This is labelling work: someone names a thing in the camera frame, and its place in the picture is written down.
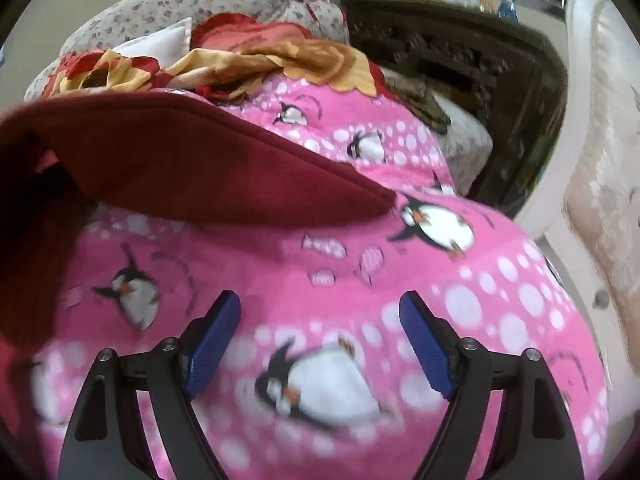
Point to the dark carved wooden cabinet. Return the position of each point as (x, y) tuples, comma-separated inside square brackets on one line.
[(506, 75)]

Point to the floral padded headboard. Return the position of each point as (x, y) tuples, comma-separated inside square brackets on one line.
[(129, 19)]

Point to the pink penguin quilt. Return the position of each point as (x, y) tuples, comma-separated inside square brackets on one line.
[(320, 379)]

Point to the red and yellow blanket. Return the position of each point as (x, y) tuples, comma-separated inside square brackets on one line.
[(219, 75)]

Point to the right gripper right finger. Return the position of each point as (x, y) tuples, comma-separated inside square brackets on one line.
[(534, 437)]

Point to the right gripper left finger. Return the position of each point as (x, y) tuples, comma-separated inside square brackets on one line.
[(105, 438)]

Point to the red heart cushion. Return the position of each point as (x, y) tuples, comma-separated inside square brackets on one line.
[(237, 32)]

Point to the cream upholstered chair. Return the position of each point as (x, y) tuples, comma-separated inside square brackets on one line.
[(585, 206)]

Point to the white pillow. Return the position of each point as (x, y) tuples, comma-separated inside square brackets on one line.
[(167, 45)]

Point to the dark red fleece garment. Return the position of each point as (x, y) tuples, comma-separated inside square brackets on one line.
[(157, 153)]

